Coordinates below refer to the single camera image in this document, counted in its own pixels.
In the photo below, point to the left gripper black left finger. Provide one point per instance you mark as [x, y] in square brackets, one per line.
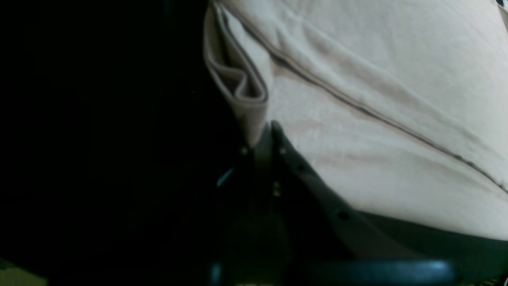
[239, 236]

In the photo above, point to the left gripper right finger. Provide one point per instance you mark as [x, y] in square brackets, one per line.
[335, 245]

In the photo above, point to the black table cloth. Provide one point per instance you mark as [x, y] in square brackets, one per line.
[112, 129]

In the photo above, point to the pink T-shirt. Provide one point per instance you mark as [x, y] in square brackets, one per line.
[399, 105]

